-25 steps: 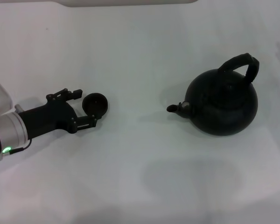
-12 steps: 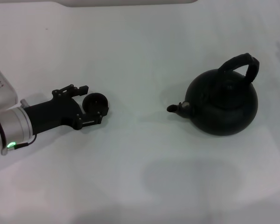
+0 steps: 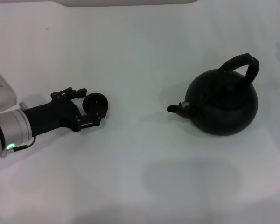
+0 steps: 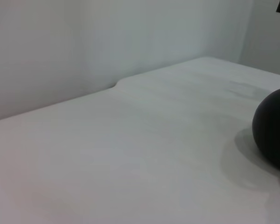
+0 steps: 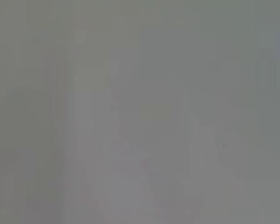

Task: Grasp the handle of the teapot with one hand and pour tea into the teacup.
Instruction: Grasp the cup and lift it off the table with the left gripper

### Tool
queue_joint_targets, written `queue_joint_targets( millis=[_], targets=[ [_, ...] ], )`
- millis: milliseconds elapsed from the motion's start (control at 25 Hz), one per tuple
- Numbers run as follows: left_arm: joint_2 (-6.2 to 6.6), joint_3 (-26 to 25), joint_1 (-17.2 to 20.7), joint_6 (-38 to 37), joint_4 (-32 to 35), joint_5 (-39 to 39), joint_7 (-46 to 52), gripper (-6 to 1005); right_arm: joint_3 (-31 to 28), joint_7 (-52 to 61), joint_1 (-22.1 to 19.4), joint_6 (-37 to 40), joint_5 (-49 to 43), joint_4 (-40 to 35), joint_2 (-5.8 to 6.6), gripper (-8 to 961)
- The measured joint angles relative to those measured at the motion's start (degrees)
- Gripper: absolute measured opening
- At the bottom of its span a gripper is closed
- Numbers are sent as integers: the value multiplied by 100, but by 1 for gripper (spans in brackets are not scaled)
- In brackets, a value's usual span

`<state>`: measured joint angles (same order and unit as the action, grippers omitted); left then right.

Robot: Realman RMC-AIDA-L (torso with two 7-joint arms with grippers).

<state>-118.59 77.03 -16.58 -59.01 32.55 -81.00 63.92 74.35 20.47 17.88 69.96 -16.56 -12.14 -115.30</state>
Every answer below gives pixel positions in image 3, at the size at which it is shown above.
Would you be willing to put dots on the small dark teacup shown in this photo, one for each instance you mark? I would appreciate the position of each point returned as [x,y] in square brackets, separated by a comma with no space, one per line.
[95,103]

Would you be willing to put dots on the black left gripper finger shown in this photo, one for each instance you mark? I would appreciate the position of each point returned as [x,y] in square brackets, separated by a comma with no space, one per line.
[89,121]
[80,92]

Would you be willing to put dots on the black round teapot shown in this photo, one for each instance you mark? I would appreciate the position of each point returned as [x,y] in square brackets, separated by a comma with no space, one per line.
[224,112]

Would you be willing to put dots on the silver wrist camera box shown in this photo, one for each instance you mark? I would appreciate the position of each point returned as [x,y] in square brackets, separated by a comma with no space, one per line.
[0,91]

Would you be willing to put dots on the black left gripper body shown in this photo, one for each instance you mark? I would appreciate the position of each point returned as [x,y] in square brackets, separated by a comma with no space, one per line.
[49,116]

